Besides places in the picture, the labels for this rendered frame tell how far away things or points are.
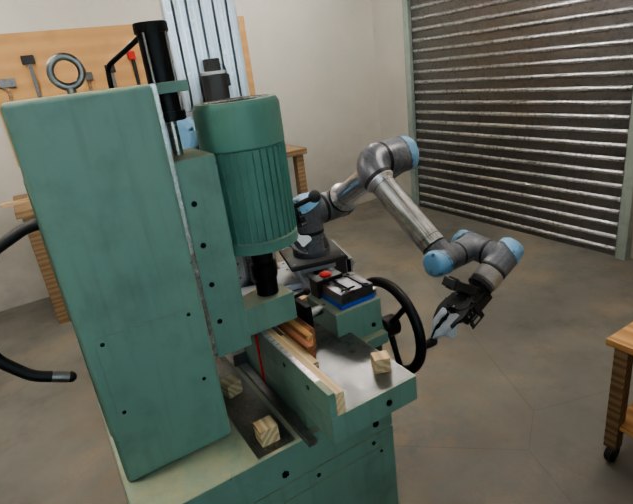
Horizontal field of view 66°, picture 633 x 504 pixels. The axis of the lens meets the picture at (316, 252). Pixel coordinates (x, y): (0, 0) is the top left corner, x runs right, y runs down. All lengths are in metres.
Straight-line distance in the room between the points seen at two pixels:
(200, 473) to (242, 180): 0.58
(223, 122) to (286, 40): 3.96
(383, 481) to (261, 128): 0.87
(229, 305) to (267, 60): 3.90
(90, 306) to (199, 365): 0.24
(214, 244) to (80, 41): 3.45
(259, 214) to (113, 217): 0.28
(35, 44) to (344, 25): 2.70
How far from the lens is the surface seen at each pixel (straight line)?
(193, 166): 0.94
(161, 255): 0.91
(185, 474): 1.09
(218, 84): 1.82
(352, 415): 0.99
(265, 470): 1.08
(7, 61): 4.28
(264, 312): 1.12
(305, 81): 4.97
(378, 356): 1.06
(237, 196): 0.99
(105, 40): 4.35
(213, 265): 0.99
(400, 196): 1.47
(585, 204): 4.03
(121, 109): 0.87
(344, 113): 5.21
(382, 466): 1.28
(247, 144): 0.96
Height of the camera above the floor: 1.52
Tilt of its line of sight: 21 degrees down
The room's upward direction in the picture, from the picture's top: 7 degrees counter-clockwise
